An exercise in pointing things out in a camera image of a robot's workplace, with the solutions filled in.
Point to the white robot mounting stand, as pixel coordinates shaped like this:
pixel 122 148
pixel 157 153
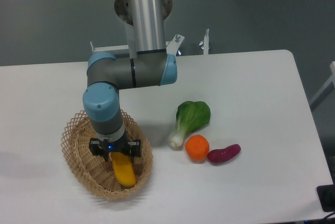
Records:
pixel 172 47

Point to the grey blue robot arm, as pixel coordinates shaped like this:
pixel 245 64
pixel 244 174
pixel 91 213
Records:
pixel 150 61

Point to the woven wicker basket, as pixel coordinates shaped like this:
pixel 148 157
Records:
pixel 96 175

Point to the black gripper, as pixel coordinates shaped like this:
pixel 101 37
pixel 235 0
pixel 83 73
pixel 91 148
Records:
pixel 103 146

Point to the orange fruit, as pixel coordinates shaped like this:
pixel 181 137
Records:
pixel 197 148

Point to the green bok choy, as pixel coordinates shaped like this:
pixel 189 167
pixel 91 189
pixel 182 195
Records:
pixel 190 117

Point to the yellow mango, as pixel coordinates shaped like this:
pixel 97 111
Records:
pixel 123 169

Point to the black device at table edge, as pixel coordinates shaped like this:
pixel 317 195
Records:
pixel 326 197

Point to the white frame at right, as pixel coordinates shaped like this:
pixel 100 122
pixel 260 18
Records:
pixel 324 91

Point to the purple sweet potato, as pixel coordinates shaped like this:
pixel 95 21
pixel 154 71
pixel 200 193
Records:
pixel 224 155

